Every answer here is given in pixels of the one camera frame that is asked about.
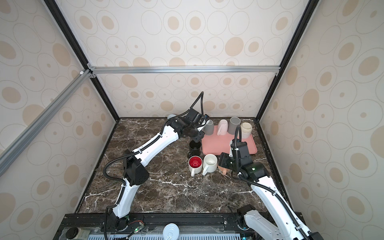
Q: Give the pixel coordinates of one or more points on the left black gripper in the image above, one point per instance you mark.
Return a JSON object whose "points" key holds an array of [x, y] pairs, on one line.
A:
{"points": [[200, 136]]}

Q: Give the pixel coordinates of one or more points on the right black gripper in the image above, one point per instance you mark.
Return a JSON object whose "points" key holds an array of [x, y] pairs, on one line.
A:
{"points": [[223, 160]]}

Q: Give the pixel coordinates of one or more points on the peach cream speckled mug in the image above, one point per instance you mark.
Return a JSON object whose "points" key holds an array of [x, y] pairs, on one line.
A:
{"points": [[223, 171]]}

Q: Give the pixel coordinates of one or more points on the white ceramic mug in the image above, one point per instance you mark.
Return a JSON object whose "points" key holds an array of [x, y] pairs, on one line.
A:
{"points": [[210, 164]]}

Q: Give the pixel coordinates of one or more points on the small grey mug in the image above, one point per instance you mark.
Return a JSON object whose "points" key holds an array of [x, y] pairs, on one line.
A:
{"points": [[209, 128]]}

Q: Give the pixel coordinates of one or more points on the white mug black rim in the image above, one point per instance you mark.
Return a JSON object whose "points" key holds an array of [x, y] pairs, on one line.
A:
{"points": [[195, 165]]}

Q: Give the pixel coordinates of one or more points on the pink mug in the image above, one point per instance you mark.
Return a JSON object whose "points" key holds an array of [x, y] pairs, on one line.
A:
{"points": [[222, 127]]}

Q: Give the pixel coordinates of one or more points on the large grey mug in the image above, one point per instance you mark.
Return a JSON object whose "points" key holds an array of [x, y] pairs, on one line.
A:
{"points": [[233, 123]]}

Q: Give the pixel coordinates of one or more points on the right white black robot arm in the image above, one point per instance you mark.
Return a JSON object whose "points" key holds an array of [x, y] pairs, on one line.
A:
{"points": [[286, 225]]}

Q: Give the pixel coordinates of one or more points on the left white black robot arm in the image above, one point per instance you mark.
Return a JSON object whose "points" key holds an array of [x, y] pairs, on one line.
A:
{"points": [[188, 124]]}

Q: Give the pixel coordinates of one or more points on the beige round mug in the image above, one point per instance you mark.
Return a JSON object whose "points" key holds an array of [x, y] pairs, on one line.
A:
{"points": [[246, 129]]}

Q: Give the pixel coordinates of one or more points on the pink plastic tray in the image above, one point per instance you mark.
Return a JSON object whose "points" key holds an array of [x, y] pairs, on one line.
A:
{"points": [[216, 145]]}

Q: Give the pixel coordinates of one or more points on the white round lamp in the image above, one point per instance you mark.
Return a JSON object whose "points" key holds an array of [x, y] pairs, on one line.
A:
{"points": [[171, 232]]}

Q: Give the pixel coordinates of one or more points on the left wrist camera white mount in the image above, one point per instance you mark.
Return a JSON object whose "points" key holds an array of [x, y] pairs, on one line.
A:
{"points": [[203, 121]]}

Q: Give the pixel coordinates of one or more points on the horizontal aluminium frame bar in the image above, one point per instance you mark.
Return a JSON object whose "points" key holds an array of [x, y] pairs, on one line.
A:
{"points": [[185, 69]]}

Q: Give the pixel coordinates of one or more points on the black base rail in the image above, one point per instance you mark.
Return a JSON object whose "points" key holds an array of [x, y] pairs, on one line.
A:
{"points": [[145, 226]]}

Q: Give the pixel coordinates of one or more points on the left slanted aluminium frame bar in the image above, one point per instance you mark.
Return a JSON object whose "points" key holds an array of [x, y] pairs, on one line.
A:
{"points": [[26, 137]]}

